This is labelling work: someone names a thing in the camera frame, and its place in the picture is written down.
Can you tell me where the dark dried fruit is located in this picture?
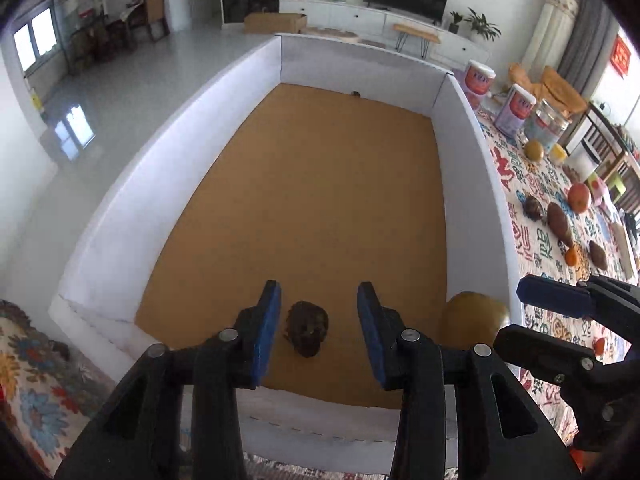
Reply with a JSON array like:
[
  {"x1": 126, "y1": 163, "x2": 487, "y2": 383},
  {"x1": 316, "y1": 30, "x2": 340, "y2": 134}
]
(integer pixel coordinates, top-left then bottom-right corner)
[
  {"x1": 284, "y1": 301, "x2": 329, "y2": 359},
  {"x1": 523, "y1": 195, "x2": 544, "y2": 221}
]

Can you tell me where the large red apple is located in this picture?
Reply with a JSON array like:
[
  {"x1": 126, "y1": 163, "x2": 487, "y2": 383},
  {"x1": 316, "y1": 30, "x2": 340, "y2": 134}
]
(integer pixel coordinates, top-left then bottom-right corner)
[{"x1": 567, "y1": 182, "x2": 591, "y2": 214}]

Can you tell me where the white tv cabinet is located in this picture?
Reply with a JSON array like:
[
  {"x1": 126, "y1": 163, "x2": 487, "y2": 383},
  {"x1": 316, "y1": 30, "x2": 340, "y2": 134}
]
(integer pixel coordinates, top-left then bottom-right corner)
[{"x1": 279, "y1": 0, "x2": 490, "y2": 68}]

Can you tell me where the wooden slat bench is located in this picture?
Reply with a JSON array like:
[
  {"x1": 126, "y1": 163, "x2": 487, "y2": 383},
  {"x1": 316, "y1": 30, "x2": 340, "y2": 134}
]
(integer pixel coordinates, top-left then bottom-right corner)
[{"x1": 565, "y1": 103, "x2": 639, "y2": 214}]

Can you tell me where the brown cardboard box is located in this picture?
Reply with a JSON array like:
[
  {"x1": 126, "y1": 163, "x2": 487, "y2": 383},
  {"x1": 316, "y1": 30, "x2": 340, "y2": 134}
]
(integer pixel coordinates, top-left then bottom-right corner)
[{"x1": 244, "y1": 12, "x2": 307, "y2": 35}]

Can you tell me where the white cardboard box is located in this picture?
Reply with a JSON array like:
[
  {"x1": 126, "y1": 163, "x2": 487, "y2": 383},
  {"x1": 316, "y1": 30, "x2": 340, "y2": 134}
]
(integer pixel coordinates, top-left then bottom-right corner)
[{"x1": 49, "y1": 35, "x2": 522, "y2": 474}]

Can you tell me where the pink white can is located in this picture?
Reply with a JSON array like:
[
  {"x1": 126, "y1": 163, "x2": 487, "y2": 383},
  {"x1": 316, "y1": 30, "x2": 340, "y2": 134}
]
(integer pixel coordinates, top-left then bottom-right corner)
[
  {"x1": 494, "y1": 84, "x2": 537, "y2": 139},
  {"x1": 460, "y1": 60, "x2": 496, "y2": 110}
]

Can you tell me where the orange lounge chair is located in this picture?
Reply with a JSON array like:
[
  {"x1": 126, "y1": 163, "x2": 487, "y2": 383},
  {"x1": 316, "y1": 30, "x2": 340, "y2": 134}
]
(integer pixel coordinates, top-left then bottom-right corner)
[{"x1": 509, "y1": 63, "x2": 588, "y2": 118}]

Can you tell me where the large green-brown round fruit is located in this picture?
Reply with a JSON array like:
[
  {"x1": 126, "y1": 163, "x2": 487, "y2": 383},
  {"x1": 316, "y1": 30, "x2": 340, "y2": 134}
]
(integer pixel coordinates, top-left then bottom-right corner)
[{"x1": 436, "y1": 292, "x2": 509, "y2": 350}]

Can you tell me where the pink white can right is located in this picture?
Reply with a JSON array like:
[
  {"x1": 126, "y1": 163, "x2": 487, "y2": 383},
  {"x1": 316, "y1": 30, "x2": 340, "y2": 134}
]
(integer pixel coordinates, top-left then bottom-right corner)
[{"x1": 494, "y1": 84, "x2": 537, "y2": 139}]

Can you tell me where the purple sweet potato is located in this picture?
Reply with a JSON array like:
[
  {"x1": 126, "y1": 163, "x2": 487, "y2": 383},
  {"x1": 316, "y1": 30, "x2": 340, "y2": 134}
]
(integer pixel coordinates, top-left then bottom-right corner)
[
  {"x1": 547, "y1": 202, "x2": 574, "y2": 248},
  {"x1": 589, "y1": 240, "x2": 608, "y2": 271}
]

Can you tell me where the red wall ornament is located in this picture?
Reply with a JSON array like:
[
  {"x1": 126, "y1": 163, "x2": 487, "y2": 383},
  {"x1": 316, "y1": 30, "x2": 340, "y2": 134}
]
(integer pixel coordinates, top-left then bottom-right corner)
[{"x1": 610, "y1": 35, "x2": 631, "y2": 77}]

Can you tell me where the pink snack bag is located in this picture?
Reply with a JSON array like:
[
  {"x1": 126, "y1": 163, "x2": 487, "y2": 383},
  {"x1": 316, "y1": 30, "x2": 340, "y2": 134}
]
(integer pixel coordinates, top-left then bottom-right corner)
[{"x1": 588, "y1": 174, "x2": 608, "y2": 207}]

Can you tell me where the clear jar gold lid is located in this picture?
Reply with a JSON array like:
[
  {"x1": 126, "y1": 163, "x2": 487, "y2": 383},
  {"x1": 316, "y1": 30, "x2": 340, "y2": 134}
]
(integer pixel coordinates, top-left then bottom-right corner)
[{"x1": 524, "y1": 100, "x2": 570, "y2": 154}]

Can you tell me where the small wooden bench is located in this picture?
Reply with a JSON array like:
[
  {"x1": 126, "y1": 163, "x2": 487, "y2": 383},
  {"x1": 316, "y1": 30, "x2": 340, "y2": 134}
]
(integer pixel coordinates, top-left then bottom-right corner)
[{"x1": 393, "y1": 23, "x2": 442, "y2": 60}]

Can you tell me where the small yellow cup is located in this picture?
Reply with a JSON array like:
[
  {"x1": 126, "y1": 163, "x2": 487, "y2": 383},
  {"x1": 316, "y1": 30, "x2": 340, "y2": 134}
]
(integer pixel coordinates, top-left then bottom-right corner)
[{"x1": 547, "y1": 143, "x2": 567, "y2": 166}]

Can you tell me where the orange tangerine front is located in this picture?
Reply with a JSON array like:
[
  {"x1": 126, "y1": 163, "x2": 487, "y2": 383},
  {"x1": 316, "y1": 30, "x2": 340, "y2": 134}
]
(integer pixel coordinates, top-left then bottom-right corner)
[{"x1": 593, "y1": 337, "x2": 606, "y2": 358}]

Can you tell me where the orange cover book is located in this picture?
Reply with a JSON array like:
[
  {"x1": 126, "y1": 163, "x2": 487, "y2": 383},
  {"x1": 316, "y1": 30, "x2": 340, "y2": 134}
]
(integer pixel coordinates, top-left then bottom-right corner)
[{"x1": 613, "y1": 222, "x2": 638, "y2": 281}]

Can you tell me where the potted green plant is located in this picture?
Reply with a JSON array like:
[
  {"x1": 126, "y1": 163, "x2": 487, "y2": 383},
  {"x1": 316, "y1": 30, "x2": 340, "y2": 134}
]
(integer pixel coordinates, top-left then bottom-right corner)
[{"x1": 464, "y1": 8, "x2": 502, "y2": 42}]

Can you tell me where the orange tangerine small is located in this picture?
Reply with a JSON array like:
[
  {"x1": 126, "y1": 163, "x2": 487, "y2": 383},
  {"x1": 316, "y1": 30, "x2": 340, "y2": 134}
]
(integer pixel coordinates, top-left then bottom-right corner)
[{"x1": 564, "y1": 245, "x2": 580, "y2": 268}]

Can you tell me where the pink white can left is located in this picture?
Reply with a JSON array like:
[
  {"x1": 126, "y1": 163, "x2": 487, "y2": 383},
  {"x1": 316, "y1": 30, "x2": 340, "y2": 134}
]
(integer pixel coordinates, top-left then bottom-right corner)
[{"x1": 460, "y1": 60, "x2": 496, "y2": 110}]

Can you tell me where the small yellow-green fruit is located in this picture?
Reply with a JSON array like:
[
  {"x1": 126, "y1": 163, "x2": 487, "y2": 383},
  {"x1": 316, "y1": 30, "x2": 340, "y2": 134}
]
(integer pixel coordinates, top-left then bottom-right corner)
[{"x1": 523, "y1": 140, "x2": 544, "y2": 162}]

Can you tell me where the patterned woven table cloth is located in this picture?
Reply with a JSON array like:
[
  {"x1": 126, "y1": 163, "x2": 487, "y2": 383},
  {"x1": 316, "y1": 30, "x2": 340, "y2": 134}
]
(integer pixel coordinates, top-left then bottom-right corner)
[{"x1": 470, "y1": 86, "x2": 640, "y2": 449}]

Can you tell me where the floral sofa cover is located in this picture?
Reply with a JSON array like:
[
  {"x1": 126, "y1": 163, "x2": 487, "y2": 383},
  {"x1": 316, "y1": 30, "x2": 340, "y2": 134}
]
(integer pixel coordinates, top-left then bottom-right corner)
[{"x1": 1, "y1": 300, "x2": 115, "y2": 479}]

